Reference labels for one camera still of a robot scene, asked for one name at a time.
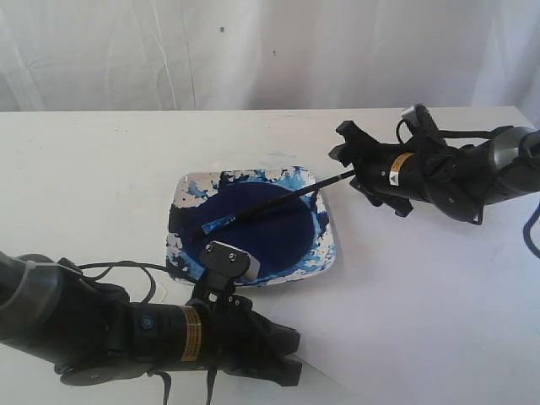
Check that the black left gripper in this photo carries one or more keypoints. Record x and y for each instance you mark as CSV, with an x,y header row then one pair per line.
x,y
232,338

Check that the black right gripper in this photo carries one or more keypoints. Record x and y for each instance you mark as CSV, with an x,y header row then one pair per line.
x,y
391,174

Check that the black paintbrush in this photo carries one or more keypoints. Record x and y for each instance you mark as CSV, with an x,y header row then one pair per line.
x,y
257,210

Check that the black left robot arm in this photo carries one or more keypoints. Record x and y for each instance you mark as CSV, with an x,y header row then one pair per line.
x,y
92,333

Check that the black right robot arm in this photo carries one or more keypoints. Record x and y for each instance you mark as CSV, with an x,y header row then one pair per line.
x,y
457,172

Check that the white square dish blue paint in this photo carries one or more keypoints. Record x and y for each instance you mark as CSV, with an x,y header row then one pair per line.
x,y
291,242

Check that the white paper sheet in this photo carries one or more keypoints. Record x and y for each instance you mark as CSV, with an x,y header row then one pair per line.
x,y
421,310

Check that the white backdrop cloth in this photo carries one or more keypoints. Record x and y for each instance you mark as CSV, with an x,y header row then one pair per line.
x,y
217,55

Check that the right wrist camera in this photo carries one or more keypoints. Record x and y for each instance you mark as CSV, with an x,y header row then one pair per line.
x,y
419,121

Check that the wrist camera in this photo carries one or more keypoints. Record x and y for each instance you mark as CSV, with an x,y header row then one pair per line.
x,y
229,261
419,121

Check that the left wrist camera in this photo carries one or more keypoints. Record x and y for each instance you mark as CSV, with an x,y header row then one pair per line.
x,y
229,261

